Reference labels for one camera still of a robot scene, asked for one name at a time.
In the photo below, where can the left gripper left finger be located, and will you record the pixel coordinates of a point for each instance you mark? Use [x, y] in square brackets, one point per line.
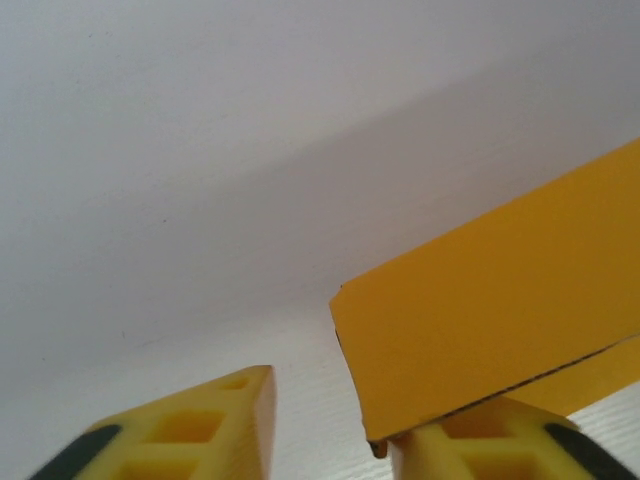
[200, 450]

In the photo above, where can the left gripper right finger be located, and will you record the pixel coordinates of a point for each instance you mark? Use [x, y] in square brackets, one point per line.
[450, 460]

